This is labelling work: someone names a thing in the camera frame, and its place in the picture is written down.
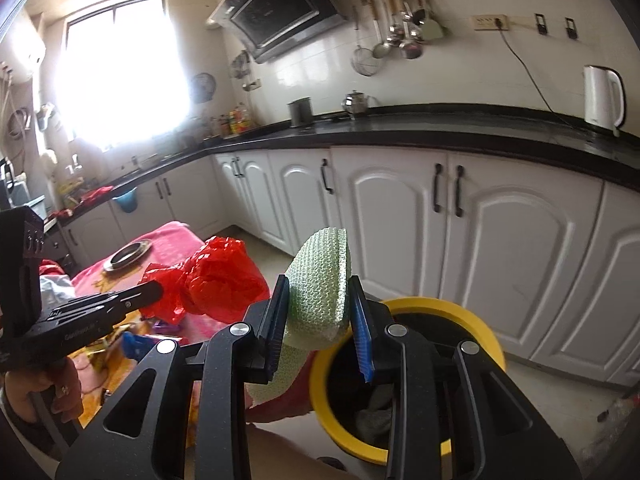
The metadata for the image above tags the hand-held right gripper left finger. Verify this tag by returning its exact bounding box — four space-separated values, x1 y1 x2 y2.
55 274 292 480

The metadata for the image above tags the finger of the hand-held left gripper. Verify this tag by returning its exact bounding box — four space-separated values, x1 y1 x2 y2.
117 280 165 312

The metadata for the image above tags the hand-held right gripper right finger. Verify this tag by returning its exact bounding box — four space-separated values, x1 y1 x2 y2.
348 276 583 480

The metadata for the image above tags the green foam fruit net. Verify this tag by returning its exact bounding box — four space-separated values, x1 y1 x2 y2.
247 227 352 406

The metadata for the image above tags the red plastic bag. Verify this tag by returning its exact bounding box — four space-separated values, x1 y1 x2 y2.
137 235 271 323

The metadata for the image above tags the yellow trash bin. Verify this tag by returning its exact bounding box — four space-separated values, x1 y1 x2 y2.
309 297 507 466

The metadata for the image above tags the person's left hand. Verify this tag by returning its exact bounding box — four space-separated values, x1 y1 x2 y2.
0 357 83 423

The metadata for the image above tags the blue wrapper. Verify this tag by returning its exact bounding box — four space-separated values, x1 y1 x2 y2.
120 332 156 361

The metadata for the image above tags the pink printed blanket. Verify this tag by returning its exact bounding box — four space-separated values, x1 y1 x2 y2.
65 220 321 451

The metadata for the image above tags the crumpled grey paper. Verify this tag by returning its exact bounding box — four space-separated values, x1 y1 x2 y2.
352 385 396 441

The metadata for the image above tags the blue hanging basin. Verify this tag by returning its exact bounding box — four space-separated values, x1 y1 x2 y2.
111 187 138 216

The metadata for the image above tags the red cloth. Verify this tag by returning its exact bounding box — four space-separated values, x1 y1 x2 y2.
75 186 115 207

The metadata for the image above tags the row of white cabinet doors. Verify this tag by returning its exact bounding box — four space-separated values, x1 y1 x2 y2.
60 147 640 391

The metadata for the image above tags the group of condiment bottles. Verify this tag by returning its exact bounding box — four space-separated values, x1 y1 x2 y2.
207 101 256 138

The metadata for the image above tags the steel pot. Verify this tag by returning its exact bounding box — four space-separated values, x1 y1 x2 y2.
287 97 316 128

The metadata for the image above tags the white water heater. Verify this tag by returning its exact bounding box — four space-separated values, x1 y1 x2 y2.
0 20 47 83

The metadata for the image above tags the black kitchen countertop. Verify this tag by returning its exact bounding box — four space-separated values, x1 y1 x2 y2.
47 104 640 226

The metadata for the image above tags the kitchen window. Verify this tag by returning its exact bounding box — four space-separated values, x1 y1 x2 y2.
52 0 193 153

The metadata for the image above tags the steel teapot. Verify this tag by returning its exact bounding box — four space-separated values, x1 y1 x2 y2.
341 90 373 120

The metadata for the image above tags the clear plastic bottle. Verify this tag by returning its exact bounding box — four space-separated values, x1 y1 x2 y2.
597 392 640 436

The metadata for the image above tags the steel ladle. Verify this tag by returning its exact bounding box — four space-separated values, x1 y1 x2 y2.
370 0 393 59
387 0 406 46

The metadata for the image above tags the steel skimmer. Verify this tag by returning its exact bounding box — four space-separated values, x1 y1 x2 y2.
399 0 425 60

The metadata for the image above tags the black range hood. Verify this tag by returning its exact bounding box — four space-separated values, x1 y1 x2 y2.
206 0 348 65

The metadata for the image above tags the white electric kettle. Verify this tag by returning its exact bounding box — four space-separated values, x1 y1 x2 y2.
582 65 626 133

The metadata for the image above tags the steel stove ring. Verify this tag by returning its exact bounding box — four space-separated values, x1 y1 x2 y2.
102 240 153 272

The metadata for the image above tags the wire strainer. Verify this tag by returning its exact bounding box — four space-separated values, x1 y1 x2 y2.
350 5 378 77

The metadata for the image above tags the black kettle cable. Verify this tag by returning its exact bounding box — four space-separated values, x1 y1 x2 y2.
497 20 623 138

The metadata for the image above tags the beige wall power outlet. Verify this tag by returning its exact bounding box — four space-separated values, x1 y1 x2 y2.
474 14 510 32

